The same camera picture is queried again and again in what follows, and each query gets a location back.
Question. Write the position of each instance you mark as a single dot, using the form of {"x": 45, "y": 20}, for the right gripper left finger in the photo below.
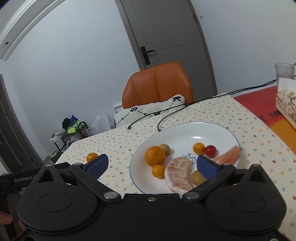
{"x": 81, "y": 181}

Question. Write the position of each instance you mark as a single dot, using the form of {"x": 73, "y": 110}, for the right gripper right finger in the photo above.
{"x": 217, "y": 176}

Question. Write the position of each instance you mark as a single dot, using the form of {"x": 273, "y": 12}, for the red cherry tomato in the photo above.
{"x": 210, "y": 151}

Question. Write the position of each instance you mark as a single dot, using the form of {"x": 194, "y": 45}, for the small peeled pomelo segment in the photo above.
{"x": 229, "y": 157}

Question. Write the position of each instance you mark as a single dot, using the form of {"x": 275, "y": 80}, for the small orange kumquat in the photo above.
{"x": 198, "y": 148}
{"x": 158, "y": 171}

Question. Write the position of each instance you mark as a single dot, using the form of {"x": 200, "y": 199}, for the large peeled pomelo piece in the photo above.
{"x": 177, "y": 175}

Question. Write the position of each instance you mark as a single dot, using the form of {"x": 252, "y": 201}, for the large orange mandarin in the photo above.
{"x": 154, "y": 156}

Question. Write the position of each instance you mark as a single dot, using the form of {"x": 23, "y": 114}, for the left hand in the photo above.
{"x": 6, "y": 219}

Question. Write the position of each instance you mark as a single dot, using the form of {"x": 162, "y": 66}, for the far orange mandarin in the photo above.
{"x": 91, "y": 156}

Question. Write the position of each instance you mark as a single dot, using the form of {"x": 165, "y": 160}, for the black metal shelf rack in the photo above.
{"x": 62, "y": 141}

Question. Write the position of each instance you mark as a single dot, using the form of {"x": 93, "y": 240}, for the green items on shelf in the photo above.
{"x": 73, "y": 125}

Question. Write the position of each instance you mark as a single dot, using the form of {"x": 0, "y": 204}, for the white ceramic plate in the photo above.
{"x": 180, "y": 139}

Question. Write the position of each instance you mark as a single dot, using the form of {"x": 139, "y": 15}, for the dotted white tablecloth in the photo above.
{"x": 222, "y": 122}

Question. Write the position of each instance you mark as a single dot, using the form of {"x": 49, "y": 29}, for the clear plastic bag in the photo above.
{"x": 103, "y": 122}

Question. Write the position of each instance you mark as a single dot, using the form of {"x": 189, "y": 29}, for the white fluffy cushion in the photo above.
{"x": 130, "y": 115}

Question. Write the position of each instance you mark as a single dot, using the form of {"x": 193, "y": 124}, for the red orange table mat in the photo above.
{"x": 262, "y": 104}

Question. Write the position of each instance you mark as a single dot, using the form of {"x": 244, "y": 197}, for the patterned tissue box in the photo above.
{"x": 286, "y": 99}

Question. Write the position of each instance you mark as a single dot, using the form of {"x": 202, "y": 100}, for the orange leather chair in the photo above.
{"x": 157, "y": 84}

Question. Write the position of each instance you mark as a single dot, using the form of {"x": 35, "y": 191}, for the clear drinking glass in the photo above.
{"x": 284, "y": 70}

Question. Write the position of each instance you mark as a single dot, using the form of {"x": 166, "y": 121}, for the grey door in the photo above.
{"x": 173, "y": 30}

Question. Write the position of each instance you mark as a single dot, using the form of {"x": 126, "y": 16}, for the dark doorway frame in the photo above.
{"x": 17, "y": 153}

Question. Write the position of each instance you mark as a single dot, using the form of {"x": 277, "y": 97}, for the black door handle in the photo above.
{"x": 145, "y": 54}

